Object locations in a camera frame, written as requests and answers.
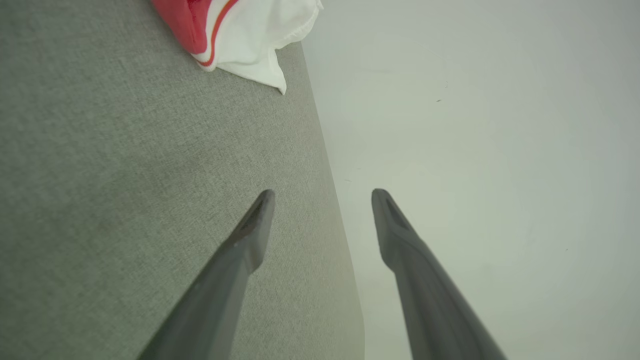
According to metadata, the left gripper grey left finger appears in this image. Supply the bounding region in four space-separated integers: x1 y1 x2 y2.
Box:
137 189 276 360

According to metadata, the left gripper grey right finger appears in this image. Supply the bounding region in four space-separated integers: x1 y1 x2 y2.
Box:
371 188 509 360

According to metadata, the red garment with white parts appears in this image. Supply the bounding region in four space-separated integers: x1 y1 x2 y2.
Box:
150 0 325 96

